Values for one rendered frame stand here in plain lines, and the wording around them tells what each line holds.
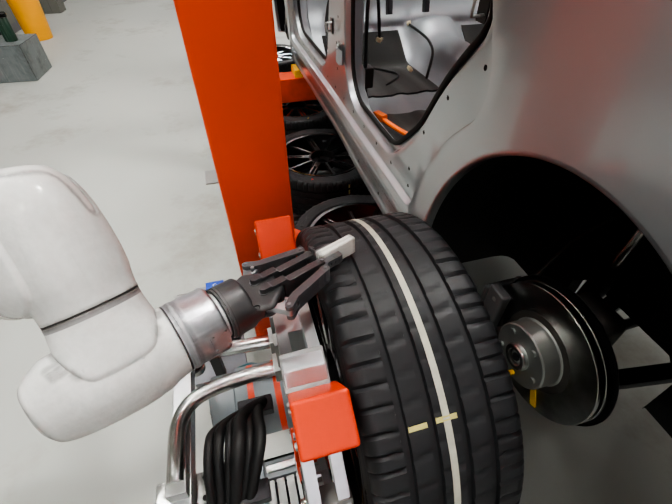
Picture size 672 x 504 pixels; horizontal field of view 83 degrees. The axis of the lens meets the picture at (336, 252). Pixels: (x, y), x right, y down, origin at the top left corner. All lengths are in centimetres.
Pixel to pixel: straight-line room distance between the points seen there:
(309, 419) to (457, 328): 24
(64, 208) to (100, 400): 20
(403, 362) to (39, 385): 41
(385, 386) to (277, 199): 55
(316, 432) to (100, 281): 29
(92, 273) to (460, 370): 47
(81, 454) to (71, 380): 150
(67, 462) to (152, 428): 31
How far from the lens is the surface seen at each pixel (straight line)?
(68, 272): 46
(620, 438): 207
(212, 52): 79
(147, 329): 47
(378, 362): 54
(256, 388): 79
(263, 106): 83
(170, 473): 66
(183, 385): 76
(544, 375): 94
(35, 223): 46
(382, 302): 57
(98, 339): 46
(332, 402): 50
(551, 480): 186
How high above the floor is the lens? 161
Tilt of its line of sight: 43 degrees down
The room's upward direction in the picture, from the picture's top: straight up
